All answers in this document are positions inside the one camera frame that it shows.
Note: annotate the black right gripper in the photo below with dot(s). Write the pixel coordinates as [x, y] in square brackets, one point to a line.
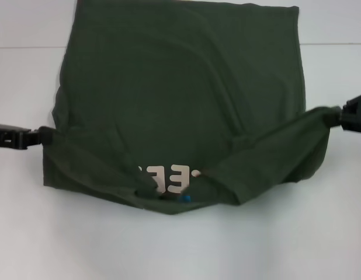
[357, 115]

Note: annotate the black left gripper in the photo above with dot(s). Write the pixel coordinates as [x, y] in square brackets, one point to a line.
[11, 137]

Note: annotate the dark green printed T-shirt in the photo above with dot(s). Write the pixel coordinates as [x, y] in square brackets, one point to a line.
[174, 87]

